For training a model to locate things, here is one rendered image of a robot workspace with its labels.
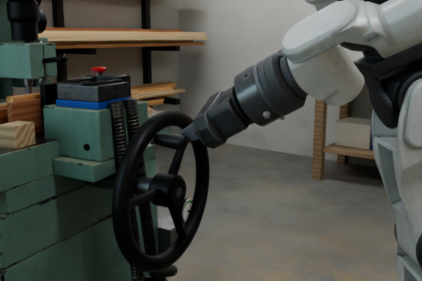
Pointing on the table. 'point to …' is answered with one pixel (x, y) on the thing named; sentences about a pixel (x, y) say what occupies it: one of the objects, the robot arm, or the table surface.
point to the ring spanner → (101, 82)
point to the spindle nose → (22, 9)
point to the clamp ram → (48, 96)
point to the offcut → (17, 134)
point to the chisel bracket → (27, 61)
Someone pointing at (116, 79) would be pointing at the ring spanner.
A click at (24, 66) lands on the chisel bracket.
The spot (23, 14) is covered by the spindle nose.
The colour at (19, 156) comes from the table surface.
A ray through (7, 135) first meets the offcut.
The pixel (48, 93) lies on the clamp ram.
